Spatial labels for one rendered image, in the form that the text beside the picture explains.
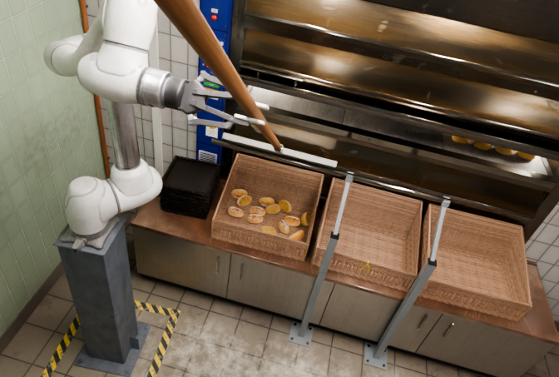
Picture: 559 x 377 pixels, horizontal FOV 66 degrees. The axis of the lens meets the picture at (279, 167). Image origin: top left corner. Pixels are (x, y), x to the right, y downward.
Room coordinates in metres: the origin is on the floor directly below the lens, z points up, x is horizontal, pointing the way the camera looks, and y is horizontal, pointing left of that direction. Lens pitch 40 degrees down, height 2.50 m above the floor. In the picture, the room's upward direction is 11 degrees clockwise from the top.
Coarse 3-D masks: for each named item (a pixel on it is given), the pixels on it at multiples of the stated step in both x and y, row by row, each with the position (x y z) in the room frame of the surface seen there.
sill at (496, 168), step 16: (272, 112) 2.07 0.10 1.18; (288, 112) 2.10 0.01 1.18; (320, 128) 2.04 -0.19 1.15; (336, 128) 2.03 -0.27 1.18; (352, 128) 2.06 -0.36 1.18; (384, 144) 2.00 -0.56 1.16; (400, 144) 1.99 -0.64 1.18; (416, 144) 2.02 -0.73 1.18; (448, 160) 1.96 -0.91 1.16; (464, 160) 1.95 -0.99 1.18; (480, 160) 1.98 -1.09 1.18; (512, 176) 1.92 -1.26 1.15; (528, 176) 1.91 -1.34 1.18; (544, 176) 1.94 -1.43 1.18
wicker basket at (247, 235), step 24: (240, 168) 2.02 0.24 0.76; (264, 168) 2.02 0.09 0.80; (288, 168) 2.02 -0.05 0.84; (264, 192) 1.98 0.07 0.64; (288, 192) 1.98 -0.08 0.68; (312, 192) 1.97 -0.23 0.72; (216, 216) 1.65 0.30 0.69; (264, 216) 1.82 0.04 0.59; (312, 216) 1.82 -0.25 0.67; (240, 240) 1.57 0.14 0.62; (264, 240) 1.56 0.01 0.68; (288, 240) 1.55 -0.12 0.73
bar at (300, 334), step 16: (224, 144) 1.71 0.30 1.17; (288, 160) 1.68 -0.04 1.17; (352, 176) 1.64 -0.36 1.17; (416, 192) 1.61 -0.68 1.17; (336, 224) 1.48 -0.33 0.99; (336, 240) 1.42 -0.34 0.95; (432, 256) 1.41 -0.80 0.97; (320, 272) 1.42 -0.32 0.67; (432, 272) 1.36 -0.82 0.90; (320, 288) 1.42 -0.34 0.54; (416, 288) 1.37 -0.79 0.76; (304, 320) 1.42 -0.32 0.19; (400, 320) 1.37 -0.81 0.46; (304, 336) 1.42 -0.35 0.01; (384, 336) 1.38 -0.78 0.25; (368, 352) 1.40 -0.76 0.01; (384, 352) 1.42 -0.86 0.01; (384, 368) 1.32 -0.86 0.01
